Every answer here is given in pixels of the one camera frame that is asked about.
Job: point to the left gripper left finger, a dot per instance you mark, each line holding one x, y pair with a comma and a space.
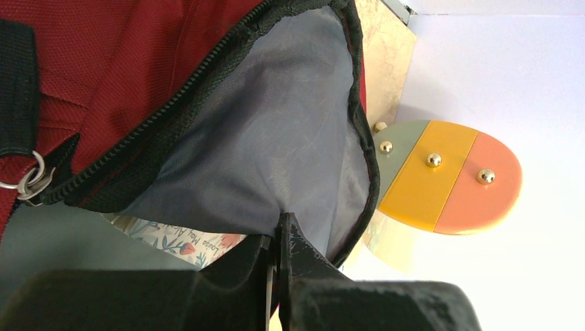
233, 293

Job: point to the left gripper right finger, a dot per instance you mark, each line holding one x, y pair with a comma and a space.
315, 295

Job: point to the floral cover book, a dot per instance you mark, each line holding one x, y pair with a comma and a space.
193, 246

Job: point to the red backpack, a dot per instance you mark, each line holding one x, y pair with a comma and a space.
218, 116

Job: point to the cream round lunch box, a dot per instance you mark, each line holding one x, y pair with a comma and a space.
441, 178

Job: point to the aluminium frame rails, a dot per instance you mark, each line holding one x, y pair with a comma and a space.
401, 10

